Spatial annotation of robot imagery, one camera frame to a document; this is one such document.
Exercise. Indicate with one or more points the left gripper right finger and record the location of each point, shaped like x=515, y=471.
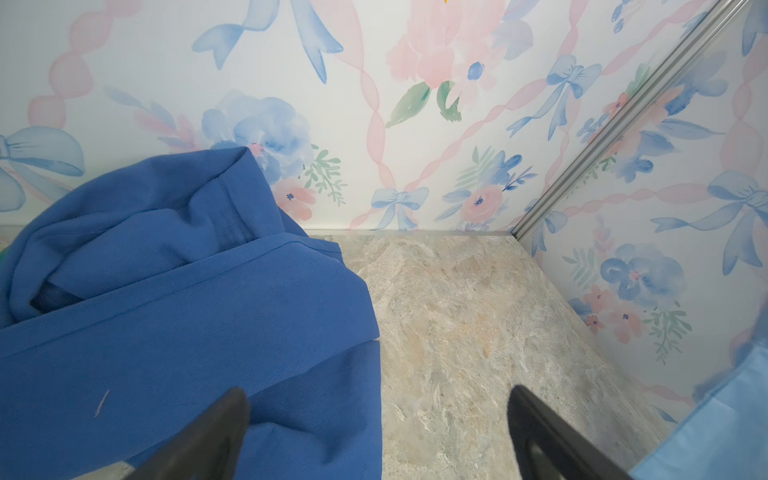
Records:
x=547, y=447

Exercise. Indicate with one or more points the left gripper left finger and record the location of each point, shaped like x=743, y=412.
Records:
x=208, y=448

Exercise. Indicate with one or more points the light blue cloth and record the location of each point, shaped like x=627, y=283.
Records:
x=725, y=437

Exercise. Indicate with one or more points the dark blue cloth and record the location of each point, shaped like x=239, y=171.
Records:
x=140, y=298

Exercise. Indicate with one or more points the right corner aluminium profile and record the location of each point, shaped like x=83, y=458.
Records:
x=680, y=58

